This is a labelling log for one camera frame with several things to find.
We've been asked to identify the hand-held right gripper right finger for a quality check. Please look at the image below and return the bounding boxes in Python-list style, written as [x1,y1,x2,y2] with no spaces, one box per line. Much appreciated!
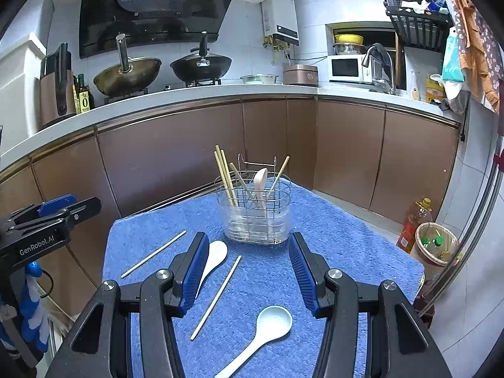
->
[289,233,453,378]

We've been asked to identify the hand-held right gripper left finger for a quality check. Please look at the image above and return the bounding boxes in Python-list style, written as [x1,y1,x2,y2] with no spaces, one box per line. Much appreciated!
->
[46,232,210,378]

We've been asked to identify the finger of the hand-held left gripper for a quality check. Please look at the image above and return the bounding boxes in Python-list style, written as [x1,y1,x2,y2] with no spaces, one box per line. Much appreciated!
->
[8,194,76,221]
[12,197,102,231]

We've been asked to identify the white ceramic spoon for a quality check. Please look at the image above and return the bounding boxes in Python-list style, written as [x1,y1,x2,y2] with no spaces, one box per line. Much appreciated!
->
[196,240,228,298]

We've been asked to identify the pale chopstick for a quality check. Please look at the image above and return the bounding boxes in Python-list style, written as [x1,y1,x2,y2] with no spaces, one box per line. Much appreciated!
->
[220,150,238,206]
[214,146,236,206]
[229,163,255,201]
[190,255,242,341]
[270,156,290,191]
[120,230,187,278]

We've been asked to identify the light blue ceramic spoon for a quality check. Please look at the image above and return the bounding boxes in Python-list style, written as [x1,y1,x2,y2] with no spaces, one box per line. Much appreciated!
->
[214,306,294,378]

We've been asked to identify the clear wire utensil holder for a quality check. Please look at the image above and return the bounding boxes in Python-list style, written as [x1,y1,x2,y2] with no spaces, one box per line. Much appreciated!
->
[215,157,292,244]

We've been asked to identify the pale pink ceramic spoon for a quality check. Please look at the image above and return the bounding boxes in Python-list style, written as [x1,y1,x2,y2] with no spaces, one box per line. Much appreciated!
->
[252,168,269,209]

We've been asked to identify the person's left hand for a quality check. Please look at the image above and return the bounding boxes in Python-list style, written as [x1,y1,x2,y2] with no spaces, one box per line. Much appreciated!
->
[0,262,50,357]

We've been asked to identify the blue towel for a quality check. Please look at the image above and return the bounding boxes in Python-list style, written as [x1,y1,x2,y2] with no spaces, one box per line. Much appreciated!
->
[102,187,426,378]

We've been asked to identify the brown thermal pot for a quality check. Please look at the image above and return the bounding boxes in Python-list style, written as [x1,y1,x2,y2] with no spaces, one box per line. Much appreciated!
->
[39,43,77,129]

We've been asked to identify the dark sauce bottle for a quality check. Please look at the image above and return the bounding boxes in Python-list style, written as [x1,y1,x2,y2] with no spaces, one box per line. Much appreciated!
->
[75,73,95,115]

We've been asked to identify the cooking oil bottle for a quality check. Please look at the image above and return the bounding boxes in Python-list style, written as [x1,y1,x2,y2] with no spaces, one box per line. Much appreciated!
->
[397,198,433,253]

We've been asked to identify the brown base cabinets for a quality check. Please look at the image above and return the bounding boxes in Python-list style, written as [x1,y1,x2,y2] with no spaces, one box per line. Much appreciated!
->
[0,94,461,324]

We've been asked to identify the white countertop appliance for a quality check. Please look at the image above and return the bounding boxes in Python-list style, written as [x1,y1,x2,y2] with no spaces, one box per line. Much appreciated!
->
[0,31,48,142]

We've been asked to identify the lined trash bin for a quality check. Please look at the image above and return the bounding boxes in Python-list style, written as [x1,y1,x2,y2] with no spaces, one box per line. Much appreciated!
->
[415,222,461,280]

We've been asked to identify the bronze wok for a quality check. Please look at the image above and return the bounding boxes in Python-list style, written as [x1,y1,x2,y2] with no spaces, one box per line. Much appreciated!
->
[93,33,162,96]

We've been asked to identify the black gas stove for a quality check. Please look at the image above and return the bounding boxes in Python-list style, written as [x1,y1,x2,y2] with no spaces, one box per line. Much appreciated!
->
[104,79,223,97]

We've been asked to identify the black wok with lid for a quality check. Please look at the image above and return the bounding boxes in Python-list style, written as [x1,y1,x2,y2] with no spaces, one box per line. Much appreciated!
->
[170,31,232,81]

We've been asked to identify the brown rice cooker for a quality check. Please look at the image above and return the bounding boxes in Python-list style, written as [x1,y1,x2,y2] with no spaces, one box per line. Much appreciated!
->
[283,63,319,86]

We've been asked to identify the steel basin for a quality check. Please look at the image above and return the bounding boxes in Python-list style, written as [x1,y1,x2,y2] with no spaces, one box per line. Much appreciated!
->
[240,73,279,84]

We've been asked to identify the white microwave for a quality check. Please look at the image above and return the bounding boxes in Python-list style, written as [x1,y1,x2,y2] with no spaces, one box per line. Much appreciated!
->
[329,54,373,84]

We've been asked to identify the black range hood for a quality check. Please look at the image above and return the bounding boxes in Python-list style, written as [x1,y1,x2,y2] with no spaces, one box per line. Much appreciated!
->
[79,0,241,60]

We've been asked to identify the steel faucet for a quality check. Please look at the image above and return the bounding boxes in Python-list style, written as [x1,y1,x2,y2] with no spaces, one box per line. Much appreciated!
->
[361,43,396,95]

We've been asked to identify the pot on microwave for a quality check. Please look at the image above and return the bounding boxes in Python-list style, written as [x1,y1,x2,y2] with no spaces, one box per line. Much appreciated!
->
[334,43,367,56]

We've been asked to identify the blue plastic bag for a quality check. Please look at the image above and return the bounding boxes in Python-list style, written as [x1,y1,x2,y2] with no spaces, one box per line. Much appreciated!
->
[442,27,466,83]

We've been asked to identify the white water heater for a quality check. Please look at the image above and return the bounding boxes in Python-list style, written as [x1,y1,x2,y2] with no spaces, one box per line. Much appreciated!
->
[261,0,300,46]

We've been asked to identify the patterned hanging cloth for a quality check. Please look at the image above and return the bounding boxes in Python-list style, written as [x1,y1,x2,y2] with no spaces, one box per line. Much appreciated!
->
[443,0,504,115]

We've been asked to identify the black wall rack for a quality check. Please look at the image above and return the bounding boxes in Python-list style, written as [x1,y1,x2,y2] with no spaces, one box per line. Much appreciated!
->
[374,0,453,50]

